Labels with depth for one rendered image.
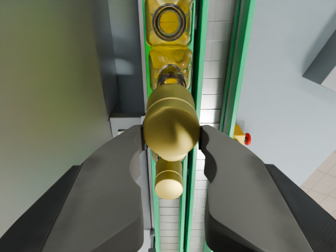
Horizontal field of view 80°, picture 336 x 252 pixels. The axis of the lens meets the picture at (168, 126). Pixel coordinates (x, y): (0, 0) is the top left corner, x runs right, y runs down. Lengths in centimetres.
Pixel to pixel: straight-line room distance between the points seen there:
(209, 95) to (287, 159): 46
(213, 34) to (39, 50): 33
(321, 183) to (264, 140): 156
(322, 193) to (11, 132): 234
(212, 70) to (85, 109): 29
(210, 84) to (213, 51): 7
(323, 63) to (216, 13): 34
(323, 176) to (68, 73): 215
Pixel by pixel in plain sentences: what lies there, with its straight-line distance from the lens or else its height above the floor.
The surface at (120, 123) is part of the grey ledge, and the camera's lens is 53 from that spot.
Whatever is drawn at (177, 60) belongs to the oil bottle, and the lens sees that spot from 25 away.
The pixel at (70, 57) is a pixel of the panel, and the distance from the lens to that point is 28.
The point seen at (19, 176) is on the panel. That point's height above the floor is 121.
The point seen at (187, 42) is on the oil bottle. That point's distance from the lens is 26.
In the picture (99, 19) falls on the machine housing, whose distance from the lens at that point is 52.
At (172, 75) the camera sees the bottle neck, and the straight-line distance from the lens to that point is 20.
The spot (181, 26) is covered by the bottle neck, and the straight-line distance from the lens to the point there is 19.
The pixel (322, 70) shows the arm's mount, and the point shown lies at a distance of 67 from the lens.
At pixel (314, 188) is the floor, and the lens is 230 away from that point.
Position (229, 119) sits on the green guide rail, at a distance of 44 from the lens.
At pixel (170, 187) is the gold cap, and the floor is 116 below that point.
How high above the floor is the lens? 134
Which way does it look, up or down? 62 degrees down
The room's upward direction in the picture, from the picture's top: 180 degrees counter-clockwise
